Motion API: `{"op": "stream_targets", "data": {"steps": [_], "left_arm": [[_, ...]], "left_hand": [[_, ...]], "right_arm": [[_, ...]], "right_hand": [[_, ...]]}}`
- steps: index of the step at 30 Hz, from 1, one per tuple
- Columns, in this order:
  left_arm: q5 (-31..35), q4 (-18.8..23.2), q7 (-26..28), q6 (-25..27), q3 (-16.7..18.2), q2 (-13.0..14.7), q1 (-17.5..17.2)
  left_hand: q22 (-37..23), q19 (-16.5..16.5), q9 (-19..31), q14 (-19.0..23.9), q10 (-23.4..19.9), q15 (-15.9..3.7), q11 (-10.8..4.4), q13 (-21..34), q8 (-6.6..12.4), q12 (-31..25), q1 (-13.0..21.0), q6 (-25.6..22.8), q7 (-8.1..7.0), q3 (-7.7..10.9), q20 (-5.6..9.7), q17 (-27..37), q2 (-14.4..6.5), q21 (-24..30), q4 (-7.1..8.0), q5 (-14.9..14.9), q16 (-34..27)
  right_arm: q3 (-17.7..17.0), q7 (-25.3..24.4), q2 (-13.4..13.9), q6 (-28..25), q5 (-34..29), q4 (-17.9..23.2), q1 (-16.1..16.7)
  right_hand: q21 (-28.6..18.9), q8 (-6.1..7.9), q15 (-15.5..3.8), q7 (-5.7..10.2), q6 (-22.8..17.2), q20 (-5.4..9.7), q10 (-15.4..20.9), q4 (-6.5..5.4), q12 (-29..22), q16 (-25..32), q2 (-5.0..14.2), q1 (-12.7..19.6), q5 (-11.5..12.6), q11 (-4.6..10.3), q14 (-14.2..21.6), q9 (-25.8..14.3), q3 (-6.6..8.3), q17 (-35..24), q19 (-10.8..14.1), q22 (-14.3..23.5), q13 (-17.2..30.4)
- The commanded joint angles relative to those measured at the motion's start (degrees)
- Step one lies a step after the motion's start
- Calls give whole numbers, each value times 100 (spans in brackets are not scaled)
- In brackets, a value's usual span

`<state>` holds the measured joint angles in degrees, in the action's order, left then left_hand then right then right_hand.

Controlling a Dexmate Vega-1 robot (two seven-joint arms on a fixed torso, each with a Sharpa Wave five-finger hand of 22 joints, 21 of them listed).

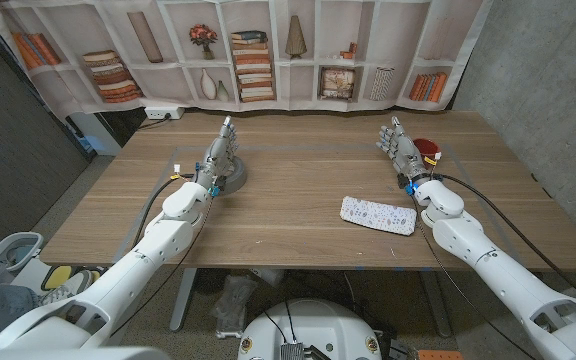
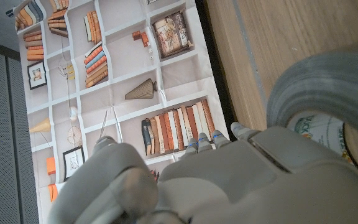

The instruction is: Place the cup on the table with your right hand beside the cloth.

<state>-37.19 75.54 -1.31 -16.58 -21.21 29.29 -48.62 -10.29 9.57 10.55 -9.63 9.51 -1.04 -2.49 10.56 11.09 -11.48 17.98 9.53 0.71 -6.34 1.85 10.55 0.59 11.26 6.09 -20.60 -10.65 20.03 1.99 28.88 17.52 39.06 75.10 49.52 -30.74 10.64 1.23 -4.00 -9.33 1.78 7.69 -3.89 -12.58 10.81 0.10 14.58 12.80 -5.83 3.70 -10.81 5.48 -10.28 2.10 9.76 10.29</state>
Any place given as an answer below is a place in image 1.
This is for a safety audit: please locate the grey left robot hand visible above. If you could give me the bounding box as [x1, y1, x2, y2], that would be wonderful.
[195, 115, 240, 190]

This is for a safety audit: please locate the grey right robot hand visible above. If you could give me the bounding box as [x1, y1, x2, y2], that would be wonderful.
[375, 115, 432, 184]

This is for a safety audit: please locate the red speckled mug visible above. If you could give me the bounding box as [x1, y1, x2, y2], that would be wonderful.
[412, 138, 442, 167]

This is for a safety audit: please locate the folded white patterned cloth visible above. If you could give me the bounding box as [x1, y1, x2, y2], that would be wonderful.
[339, 195, 418, 237]

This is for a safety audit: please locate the grey round saucer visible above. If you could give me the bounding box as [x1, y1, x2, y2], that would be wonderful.
[215, 155, 248, 196]

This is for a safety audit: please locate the white power strip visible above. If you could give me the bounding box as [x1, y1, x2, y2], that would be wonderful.
[144, 105, 186, 121]

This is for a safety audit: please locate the printed bookshelf backdrop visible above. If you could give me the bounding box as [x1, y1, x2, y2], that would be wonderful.
[0, 0, 494, 119]

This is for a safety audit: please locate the clear plastic bag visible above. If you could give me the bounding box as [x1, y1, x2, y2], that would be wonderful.
[211, 273, 259, 339]

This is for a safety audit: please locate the grey metal table leg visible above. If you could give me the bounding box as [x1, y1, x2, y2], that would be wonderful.
[169, 268, 198, 333]
[417, 269, 453, 339]

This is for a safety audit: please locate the white robot torso base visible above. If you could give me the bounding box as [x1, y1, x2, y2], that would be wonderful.
[237, 298, 383, 360]

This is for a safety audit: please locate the yellow and black pad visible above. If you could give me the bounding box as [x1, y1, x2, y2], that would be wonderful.
[41, 264, 74, 292]

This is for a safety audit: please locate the orange box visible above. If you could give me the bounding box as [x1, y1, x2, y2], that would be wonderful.
[417, 349, 464, 360]

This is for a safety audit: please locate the white plastic bin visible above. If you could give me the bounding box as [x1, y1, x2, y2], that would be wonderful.
[0, 231, 44, 274]

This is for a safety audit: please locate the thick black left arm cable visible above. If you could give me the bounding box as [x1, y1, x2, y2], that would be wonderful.
[131, 173, 195, 250]

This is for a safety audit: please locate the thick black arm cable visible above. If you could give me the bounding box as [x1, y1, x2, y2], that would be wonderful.
[131, 173, 195, 250]
[436, 173, 576, 307]

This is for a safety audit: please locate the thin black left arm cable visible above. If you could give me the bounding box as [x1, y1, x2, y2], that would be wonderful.
[109, 195, 214, 338]

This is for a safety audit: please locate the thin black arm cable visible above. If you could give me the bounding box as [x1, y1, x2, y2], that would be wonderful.
[109, 195, 214, 338]
[409, 194, 539, 360]

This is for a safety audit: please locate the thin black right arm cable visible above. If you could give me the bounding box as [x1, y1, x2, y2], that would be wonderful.
[409, 194, 539, 360]

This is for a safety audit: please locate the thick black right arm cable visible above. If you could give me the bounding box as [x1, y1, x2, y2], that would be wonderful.
[436, 173, 576, 307]

